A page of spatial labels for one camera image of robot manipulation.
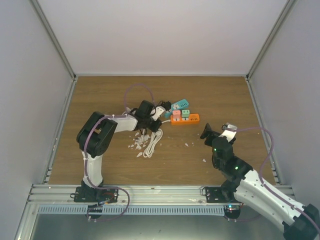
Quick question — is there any orange power strip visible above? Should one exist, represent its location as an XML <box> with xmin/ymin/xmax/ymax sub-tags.
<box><xmin>170</xmin><ymin>113</ymin><xmax>200</xmax><ymax>126</ymax></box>

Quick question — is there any black power adapter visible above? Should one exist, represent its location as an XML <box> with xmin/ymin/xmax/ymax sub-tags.
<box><xmin>155</xmin><ymin>100</ymin><xmax>172</xmax><ymax>111</ymax></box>

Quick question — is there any pink charger plug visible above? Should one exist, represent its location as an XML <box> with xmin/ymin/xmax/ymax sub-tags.
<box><xmin>172</xmin><ymin>110</ymin><xmax>181</xmax><ymax>122</ymax></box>

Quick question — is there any green charger plug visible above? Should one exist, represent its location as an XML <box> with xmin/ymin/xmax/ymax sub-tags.
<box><xmin>181</xmin><ymin>109</ymin><xmax>190</xmax><ymax>121</ymax></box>

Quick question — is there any teal power strip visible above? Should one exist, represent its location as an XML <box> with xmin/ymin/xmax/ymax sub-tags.
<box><xmin>164</xmin><ymin>98</ymin><xmax>189</xmax><ymax>119</ymax></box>

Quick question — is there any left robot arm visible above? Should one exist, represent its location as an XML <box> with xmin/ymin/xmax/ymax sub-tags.
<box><xmin>76</xmin><ymin>100</ymin><xmax>166</xmax><ymax>202</ymax></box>

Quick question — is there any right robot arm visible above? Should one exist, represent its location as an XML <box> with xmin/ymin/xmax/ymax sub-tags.
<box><xmin>200</xmin><ymin>123</ymin><xmax>320</xmax><ymax>240</ymax></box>

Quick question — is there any white orange-strip cable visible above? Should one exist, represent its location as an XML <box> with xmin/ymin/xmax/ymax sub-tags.
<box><xmin>142</xmin><ymin>119</ymin><xmax>172</xmax><ymax>159</ymax></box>

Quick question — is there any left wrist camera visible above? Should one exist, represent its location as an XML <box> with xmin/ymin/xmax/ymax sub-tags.
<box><xmin>150</xmin><ymin>105</ymin><xmax>166</xmax><ymax>121</ymax></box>

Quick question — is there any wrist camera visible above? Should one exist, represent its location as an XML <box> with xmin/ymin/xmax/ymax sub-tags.
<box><xmin>150</xmin><ymin>105</ymin><xmax>166</xmax><ymax>121</ymax></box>
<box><xmin>218</xmin><ymin>123</ymin><xmax>238</xmax><ymax>145</ymax></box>

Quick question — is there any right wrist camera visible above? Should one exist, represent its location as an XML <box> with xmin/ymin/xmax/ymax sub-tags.
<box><xmin>218</xmin><ymin>123</ymin><xmax>238</xmax><ymax>145</ymax></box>

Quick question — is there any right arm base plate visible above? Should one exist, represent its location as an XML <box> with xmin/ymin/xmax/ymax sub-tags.
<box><xmin>200</xmin><ymin>186</ymin><xmax>240</xmax><ymax>204</ymax></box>

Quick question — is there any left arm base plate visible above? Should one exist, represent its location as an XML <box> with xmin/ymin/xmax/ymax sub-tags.
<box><xmin>70</xmin><ymin>185</ymin><xmax>119</xmax><ymax>203</ymax></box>

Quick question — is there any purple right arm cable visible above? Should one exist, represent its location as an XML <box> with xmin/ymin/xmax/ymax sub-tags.
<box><xmin>224</xmin><ymin>126</ymin><xmax>320</xmax><ymax>233</ymax></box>

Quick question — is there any aluminium front rail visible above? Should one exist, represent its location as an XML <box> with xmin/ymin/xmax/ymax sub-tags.
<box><xmin>27</xmin><ymin>183</ymin><xmax>298</xmax><ymax>216</ymax></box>

